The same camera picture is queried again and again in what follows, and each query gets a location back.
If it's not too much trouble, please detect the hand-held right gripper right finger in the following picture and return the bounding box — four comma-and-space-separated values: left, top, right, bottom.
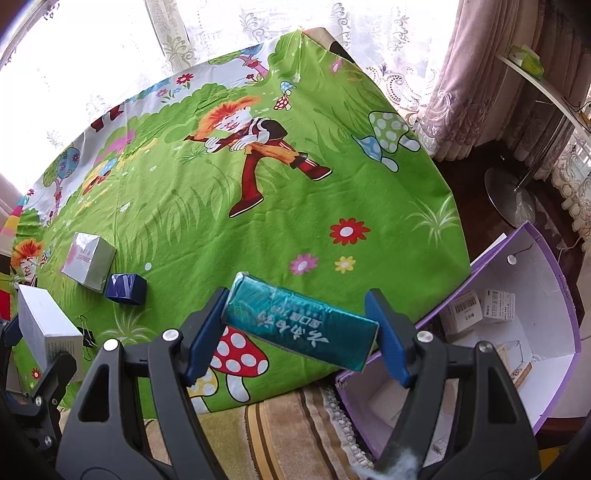
365, 290, 542, 480

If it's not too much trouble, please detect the dark blue small box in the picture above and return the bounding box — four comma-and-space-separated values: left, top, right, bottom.
105, 273, 147, 306

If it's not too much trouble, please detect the tan small box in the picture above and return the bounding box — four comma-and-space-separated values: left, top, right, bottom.
501, 340, 533, 387

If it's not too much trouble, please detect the teal green box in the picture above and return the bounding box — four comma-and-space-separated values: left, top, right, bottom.
222, 271, 380, 373

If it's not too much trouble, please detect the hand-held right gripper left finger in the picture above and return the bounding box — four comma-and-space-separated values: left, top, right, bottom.
55, 288, 230, 480

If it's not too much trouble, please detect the black binder clip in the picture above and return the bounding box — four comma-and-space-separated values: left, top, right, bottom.
79, 316, 99, 361

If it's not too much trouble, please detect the chrome shelf stand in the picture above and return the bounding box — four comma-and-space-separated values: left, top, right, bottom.
485, 115, 567, 228

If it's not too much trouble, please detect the silver foil box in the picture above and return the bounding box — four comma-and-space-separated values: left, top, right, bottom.
61, 232, 116, 294

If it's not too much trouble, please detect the white curved shelf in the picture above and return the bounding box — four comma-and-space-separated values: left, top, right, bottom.
496, 53, 591, 136

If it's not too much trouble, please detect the sheer white lace curtain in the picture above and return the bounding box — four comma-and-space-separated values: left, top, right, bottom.
0, 0, 462, 153

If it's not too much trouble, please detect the pink embroidered curtain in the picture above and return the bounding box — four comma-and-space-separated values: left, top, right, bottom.
422, 0, 591, 162

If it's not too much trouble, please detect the purple cardboard box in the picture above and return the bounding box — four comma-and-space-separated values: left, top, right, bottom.
335, 222, 581, 467

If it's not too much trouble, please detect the tall white box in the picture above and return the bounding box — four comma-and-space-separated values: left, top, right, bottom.
17, 285, 85, 385

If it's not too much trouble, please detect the green tissue packet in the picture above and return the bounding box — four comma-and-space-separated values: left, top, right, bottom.
510, 45, 545, 77

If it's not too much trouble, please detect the white barcode box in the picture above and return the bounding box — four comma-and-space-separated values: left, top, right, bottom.
441, 291, 484, 336

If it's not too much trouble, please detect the brown striped blanket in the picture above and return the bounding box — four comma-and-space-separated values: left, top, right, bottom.
143, 383, 376, 480

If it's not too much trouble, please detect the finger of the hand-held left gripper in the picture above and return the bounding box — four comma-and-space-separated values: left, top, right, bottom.
0, 316, 25, 352
0, 352, 77, 462

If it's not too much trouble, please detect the green printed cartoon cloth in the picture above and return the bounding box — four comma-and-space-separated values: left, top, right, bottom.
9, 28, 472, 421

